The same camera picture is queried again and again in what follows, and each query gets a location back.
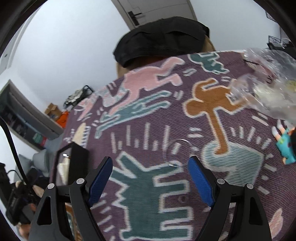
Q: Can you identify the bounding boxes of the dark closet doorway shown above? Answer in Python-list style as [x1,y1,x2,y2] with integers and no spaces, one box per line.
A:
[1,80,63,152]

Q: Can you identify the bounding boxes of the cardboard box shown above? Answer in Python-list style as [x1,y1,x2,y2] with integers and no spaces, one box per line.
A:
[45,103,62,120]

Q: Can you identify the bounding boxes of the black shoe rack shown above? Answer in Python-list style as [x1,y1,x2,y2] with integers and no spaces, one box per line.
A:
[63,85,94,110]

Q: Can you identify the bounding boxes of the black bag on sofa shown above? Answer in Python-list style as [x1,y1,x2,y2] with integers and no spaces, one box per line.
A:
[1,163,41,225]

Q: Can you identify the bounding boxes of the grey sofa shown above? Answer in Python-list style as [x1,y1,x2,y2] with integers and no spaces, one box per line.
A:
[13,135,63,177]

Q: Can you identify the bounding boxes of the black cable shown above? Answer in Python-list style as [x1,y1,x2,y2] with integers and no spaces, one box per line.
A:
[0,115,31,186]

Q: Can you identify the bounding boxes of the black door handle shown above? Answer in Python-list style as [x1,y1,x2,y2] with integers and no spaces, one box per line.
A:
[128,11,142,27]

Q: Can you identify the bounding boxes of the clear plastic bag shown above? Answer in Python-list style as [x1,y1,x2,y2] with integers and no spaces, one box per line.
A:
[230,48,295,124]

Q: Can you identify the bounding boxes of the purple patterned woven blanket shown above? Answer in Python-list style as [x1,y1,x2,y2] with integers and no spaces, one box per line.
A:
[62,52,295,240]

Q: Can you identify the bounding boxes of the black white jewelry box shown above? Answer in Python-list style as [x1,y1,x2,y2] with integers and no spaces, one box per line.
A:
[50,142,89,186]

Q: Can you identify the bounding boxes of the black wire wall basket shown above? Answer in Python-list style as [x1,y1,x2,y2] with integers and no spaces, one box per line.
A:
[267,36,295,55]

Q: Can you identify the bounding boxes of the grey door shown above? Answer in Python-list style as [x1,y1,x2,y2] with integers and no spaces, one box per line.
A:
[112,0,197,30]

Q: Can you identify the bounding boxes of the small cartoon boy figurine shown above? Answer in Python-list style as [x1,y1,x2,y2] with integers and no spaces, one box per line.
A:
[271,120,295,165]

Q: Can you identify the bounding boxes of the orange storage box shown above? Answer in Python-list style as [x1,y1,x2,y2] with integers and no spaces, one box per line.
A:
[56,111,69,128]

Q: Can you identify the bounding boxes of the clear thin bangle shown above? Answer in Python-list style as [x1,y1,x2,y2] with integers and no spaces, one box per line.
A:
[163,138,194,167]

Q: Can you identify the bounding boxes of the black garment on chair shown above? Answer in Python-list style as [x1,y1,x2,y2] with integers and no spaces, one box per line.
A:
[113,16,210,68]

